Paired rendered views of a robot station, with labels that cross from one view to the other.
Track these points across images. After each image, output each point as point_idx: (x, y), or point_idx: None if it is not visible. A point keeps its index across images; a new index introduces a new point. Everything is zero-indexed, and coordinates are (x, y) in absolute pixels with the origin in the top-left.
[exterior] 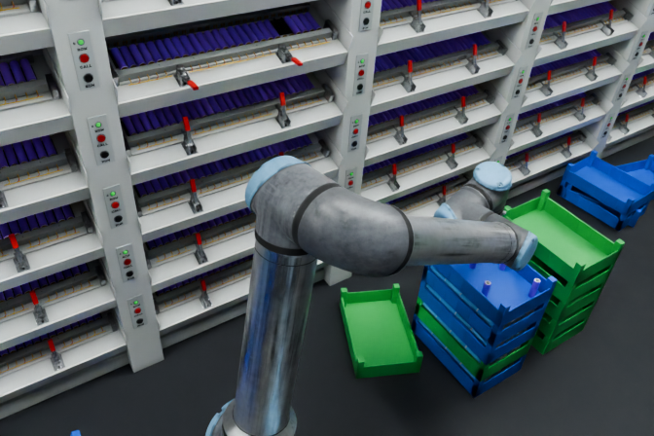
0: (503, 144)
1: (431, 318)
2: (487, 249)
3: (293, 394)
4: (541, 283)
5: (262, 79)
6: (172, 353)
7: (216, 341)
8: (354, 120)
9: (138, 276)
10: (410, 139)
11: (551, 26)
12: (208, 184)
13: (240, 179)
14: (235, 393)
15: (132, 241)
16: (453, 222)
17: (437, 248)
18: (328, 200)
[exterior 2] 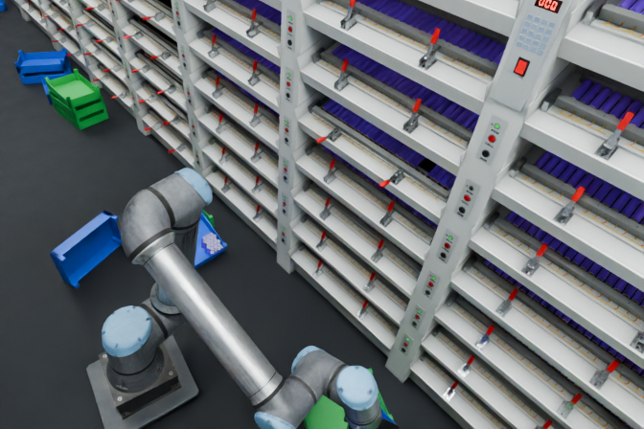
0: None
1: None
2: (219, 358)
3: (275, 355)
4: None
5: (374, 177)
6: (294, 277)
7: (310, 298)
8: (432, 275)
9: (287, 217)
10: (490, 353)
11: None
12: (344, 214)
13: (360, 231)
14: (270, 319)
15: (288, 196)
16: (205, 306)
17: (167, 291)
18: (141, 194)
